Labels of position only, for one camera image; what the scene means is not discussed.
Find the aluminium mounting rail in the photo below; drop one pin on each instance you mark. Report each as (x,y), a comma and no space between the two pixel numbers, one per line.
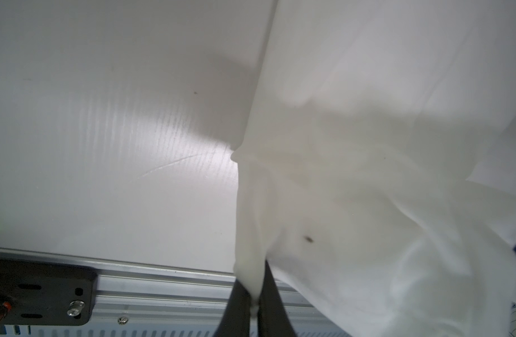
(134,299)

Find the white t-shirt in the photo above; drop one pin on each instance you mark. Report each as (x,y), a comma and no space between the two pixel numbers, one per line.
(377,174)

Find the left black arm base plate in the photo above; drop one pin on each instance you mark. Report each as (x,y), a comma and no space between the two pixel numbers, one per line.
(46,294)

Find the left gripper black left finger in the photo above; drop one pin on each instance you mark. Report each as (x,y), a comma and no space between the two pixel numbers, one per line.
(236,318)

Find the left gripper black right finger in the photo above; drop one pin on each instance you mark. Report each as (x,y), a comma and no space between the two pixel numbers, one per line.
(272,319)

